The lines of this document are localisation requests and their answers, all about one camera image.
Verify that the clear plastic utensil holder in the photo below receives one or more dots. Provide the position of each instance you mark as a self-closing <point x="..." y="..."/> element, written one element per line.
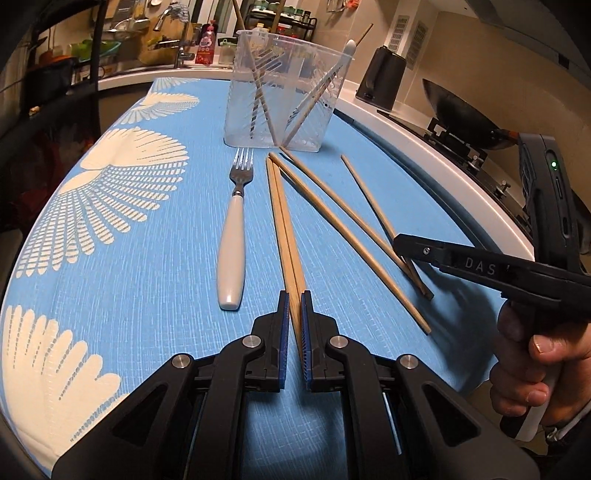
<point x="240" y="124"/>

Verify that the green bowl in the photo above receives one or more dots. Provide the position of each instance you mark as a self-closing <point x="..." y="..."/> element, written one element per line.
<point x="94" y="50"/>

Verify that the orange hanging kitchen tool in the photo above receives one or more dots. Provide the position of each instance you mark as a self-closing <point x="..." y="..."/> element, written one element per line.
<point x="352" y="3"/>

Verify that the person's right hand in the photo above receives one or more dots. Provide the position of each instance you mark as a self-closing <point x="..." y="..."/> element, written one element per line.
<point x="521" y="374"/>

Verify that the black electric kettle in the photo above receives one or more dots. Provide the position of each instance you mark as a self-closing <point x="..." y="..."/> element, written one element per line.
<point x="381" y="78"/>

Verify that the black wok support grate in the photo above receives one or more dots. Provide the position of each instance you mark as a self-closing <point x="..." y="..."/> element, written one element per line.
<point x="450" y="134"/>

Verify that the wooden chopstick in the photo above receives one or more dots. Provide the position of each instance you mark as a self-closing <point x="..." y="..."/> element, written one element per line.
<point x="274" y="14"/>
<point x="332" y="197"/>
<point x="323" y="90"/>
<point x="351" y="243"/>
<point x="290" y="258"/>
<point x="369" y="201"/>
<point x="281" y="240"/>
<point x="258" y="84"/>

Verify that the black spice rack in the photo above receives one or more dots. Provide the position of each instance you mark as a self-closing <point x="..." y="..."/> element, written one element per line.
<point x="295" y="21"/>

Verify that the pink bottle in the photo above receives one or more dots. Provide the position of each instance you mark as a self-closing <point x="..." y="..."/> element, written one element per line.
<point x="207" y="44"/>

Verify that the wall vent grille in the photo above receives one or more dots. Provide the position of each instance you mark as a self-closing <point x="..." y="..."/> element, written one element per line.
<point x="419" y="39"/>
<point x="400" y="32"/>

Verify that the metal stove knob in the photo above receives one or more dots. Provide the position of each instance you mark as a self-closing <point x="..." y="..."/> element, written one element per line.
<point x="501" y="187"/>

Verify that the metal kitchen faucet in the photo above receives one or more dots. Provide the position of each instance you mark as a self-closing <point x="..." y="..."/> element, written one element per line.
<point x="178" y="37"/>

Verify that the black glass gas cooktop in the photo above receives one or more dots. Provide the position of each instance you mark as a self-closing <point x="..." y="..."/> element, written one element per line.
<point x="480" y="166"/>

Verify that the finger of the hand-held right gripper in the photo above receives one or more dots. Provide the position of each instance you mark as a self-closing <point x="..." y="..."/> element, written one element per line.
<point x="443" y="258"/>

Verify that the range hood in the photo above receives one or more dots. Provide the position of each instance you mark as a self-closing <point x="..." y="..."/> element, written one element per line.
<point x="531" y="23"/>

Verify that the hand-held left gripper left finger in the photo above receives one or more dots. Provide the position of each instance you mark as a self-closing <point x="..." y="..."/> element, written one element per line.
<point x="284" y="332"/>

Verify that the hanging kitchen scissors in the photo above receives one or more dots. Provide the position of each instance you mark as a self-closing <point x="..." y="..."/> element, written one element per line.
<point x="334" y="4"/>

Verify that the blue patterned table mat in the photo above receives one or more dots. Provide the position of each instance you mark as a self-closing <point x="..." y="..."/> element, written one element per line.
<point x="152" y="277"/>

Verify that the row of spice jars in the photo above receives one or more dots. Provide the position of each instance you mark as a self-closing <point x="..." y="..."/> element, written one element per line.
<point x="286" y="9"/>

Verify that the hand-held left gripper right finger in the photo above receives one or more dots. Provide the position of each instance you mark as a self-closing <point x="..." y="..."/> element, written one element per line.
<point x="307" y="341"/>

